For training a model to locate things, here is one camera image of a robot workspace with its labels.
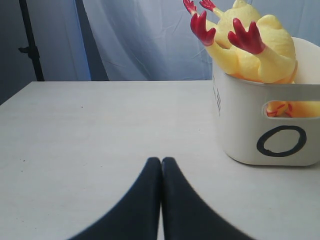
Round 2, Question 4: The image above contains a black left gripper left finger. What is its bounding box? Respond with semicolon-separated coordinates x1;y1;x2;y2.
71;157;161;240

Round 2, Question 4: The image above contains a cream bin marked O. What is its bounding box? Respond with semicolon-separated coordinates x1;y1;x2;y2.
212;38;320;166

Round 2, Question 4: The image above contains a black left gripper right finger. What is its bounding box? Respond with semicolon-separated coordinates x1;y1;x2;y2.
161;157;252;240

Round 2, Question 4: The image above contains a yellow rubber chicken whole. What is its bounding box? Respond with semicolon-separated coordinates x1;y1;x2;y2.
189;9;298;118

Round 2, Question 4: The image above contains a yellow rubber chicken red collar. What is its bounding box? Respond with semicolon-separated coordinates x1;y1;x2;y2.
183;0;262;49

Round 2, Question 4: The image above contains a black light stand pole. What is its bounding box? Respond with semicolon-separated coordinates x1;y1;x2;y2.
18;0;45;82

